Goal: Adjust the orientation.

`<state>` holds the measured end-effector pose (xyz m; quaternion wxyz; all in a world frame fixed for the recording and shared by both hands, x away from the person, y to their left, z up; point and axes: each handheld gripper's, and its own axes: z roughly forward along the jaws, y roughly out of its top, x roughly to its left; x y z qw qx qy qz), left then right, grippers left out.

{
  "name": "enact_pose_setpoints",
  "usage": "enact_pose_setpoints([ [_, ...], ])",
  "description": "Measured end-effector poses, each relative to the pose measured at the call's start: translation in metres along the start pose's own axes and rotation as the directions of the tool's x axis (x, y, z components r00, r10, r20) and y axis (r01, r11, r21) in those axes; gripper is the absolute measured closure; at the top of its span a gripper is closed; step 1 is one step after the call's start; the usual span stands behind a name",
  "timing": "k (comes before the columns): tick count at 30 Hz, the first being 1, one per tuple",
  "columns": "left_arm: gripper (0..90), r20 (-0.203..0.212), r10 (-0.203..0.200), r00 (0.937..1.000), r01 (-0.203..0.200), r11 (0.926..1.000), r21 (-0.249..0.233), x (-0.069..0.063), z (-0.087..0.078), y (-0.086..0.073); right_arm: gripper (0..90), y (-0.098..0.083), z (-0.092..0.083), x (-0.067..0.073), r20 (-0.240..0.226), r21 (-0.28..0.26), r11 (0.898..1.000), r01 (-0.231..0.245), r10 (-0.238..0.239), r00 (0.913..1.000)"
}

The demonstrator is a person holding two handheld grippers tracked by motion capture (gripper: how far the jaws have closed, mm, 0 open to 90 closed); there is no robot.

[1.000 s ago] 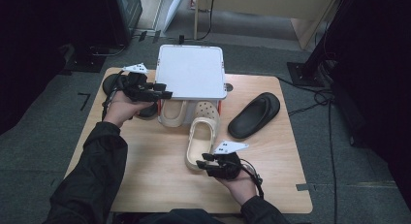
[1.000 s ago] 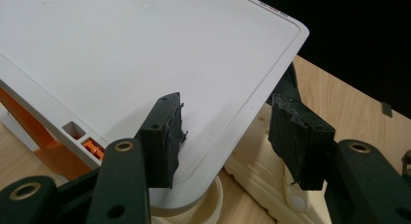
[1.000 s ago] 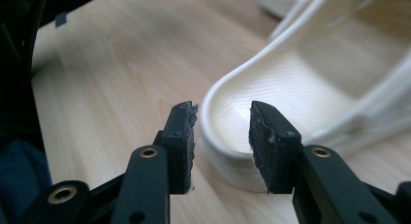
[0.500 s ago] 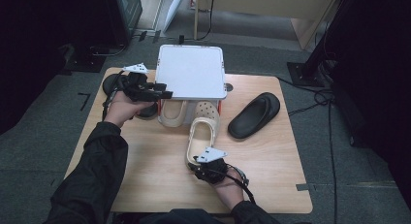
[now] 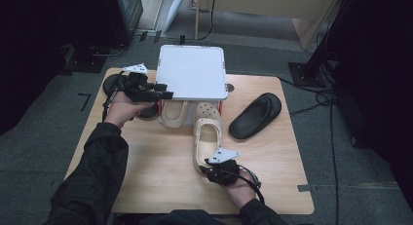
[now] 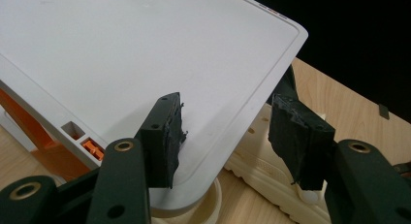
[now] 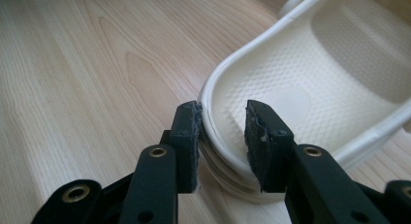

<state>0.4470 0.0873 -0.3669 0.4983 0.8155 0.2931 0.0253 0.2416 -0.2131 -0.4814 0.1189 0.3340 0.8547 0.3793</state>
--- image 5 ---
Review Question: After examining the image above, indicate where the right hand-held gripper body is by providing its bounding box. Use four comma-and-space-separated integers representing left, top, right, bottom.
203, 147, 242, 187

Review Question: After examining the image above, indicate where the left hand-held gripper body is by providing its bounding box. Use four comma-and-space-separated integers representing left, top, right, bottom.
122, 62, 157, 103

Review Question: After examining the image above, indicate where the person's right hand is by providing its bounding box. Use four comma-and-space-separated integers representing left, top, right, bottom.
223, 170, 261, 210

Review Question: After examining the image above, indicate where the person's left hand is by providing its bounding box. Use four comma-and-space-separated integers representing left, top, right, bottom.
104, 91, 154, 129

